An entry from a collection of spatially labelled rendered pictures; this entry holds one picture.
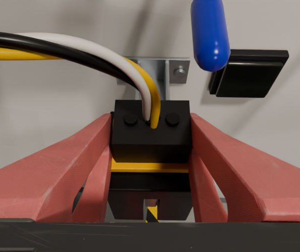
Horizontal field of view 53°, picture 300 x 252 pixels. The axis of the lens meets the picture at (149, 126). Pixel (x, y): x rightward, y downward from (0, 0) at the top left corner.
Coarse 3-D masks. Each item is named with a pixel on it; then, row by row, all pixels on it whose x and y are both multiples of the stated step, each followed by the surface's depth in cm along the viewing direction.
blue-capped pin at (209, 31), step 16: (208, 0) 7; (192, 16) 7; (208, 16) 7; (224, 16) 7; (192, 32) 7; (208, 32) 6; (224, 32) 7; (208, 48) 6; (224, 48) 6; (208, 64) 6; (224, 64) 7
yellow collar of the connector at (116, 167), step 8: (112, 160) 13; (112, 168) 13; (120, 168) 13; (128, 168) 13; (136, 168) 13; (144, 168) 13; (152, 168) 13; (160, 168) 13; (168, 168) 13; (176, 168) 13; (184, 168) 13
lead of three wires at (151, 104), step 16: (0, 32) 7; (32, 32) 7; (0, 48) 7; (16, 48) 7; (32, 48) 7; (48, 48) 7; (64, 48) 7; (80, 48) 7; (96, 48) 8; (96, 64) 8; (112, 64) 8; (128, 64) 8; (128, 80) 9; (144, 80) 9; (144, 96) 10; (144, 112) 11
